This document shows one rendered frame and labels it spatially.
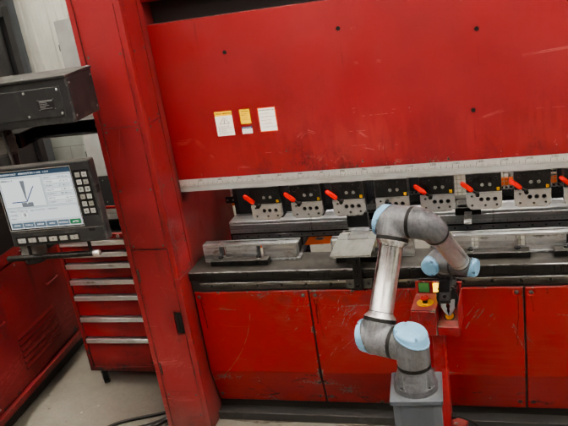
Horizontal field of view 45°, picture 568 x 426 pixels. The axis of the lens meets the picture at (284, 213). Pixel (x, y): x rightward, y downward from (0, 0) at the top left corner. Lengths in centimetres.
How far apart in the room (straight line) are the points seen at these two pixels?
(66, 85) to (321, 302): 150
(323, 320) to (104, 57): 157
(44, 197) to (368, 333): 148
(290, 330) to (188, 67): 135
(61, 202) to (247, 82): 96
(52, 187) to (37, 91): 40
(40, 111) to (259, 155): 97
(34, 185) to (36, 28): 532
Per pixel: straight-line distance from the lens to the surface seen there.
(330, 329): 336
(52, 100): 295
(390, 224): 244
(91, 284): 405
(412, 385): 245
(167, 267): 335
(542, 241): 323
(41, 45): 827
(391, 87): 301
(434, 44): 297
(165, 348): 359
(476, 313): 324
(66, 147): 844
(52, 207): 307
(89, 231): 304
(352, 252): 304
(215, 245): 346
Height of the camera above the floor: 221
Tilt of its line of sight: 19 degrees down
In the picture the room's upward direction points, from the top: 9 degrees counter-clockwise
